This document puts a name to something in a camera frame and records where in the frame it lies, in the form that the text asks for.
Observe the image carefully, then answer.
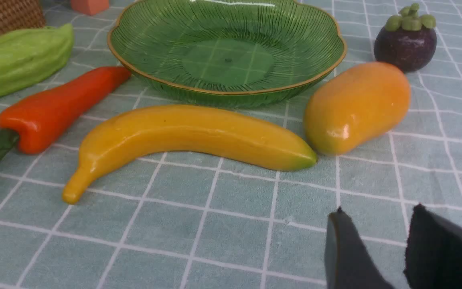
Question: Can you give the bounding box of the orange foam cube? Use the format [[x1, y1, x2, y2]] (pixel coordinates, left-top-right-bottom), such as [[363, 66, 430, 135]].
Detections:
[[70, 0, 110, 15]]

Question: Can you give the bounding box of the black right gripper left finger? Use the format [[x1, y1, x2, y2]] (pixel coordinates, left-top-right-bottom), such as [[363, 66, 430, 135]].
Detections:
[[324, 207, 393, 289]]

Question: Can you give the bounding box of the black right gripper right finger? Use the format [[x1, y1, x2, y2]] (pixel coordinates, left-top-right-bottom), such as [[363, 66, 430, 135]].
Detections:
[[403, 204, 462, 289]]

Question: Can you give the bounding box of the green toy bitter gourd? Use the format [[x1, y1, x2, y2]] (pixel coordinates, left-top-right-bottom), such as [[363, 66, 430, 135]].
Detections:
[[0, 23, 75, 97]]

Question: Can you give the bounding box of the yellow toy banana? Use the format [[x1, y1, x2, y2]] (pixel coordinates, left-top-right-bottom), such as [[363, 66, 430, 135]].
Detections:
[[62, 105, 318, 204]]

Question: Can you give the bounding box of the orange yellow toy mango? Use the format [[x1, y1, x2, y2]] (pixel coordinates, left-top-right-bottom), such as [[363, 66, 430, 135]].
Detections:
[[303, 61, 411, 155]]

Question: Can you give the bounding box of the green glass plate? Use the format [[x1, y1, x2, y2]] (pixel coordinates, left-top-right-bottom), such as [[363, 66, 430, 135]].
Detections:
[[107, 0, 348, 108]]

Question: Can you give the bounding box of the orange toy carrot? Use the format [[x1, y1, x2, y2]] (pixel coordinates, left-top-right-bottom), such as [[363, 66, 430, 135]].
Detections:
[[0, 66, 131, 161]]

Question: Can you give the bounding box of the purple toy mangosteen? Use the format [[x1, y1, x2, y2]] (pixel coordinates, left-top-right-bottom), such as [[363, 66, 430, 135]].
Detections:
[[373, 2, 438, 73]]

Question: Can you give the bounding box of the woven wicker basket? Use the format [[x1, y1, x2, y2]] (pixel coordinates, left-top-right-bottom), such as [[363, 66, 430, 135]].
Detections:
[[0, 0, 46, 35]]

